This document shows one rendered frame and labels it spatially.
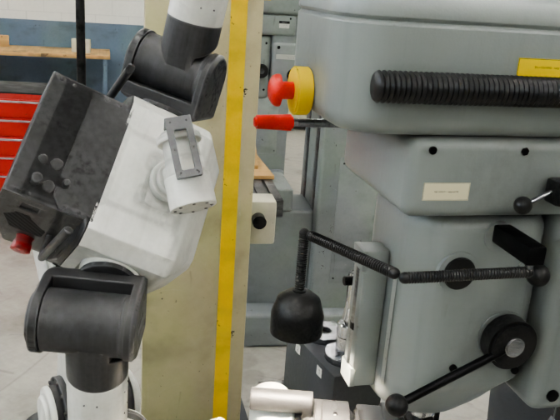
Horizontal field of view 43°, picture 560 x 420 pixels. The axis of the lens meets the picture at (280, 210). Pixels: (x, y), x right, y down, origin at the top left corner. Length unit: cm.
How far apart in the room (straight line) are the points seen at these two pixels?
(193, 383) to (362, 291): 213
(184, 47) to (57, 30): 876
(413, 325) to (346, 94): 33
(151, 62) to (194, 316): 185
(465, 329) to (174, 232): 44
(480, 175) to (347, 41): 23
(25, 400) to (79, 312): 253
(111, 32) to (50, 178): 886
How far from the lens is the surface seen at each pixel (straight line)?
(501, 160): 88
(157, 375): 302
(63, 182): 102
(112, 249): 104
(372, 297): 99
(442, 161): 85
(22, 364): 379
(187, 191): 96
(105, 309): 100
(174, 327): 292
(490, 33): 83
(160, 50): 118
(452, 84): 78
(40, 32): 991
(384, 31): 78
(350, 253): 85
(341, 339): 147
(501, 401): 322
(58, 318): 101
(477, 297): 97
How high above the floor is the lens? 189
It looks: 18 degrees down
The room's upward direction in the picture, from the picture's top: 4 degrees clockwise
